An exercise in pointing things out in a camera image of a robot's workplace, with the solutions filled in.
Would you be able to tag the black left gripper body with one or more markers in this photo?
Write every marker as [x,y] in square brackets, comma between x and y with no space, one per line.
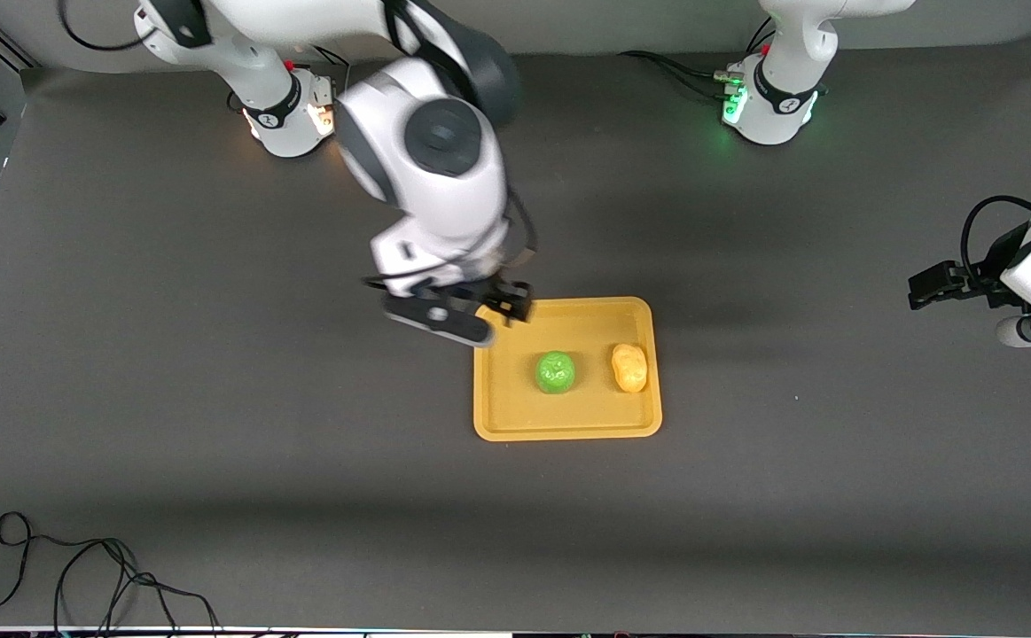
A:
[981,284]

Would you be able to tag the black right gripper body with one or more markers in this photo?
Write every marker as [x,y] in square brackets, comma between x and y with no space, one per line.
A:
[490,293]

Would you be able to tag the green toy apple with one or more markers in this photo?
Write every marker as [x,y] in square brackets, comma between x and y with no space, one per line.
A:
[556,373]

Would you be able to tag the yellow toy potato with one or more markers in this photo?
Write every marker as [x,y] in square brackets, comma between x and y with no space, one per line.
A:
[629,368]

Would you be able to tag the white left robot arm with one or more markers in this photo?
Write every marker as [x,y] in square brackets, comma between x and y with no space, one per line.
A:
[781,53]

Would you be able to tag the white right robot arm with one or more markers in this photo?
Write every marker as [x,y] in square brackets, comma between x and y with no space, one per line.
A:
[444,151]

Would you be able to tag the yellow plastic tray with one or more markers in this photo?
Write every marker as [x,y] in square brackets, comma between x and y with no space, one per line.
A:
[515,399]

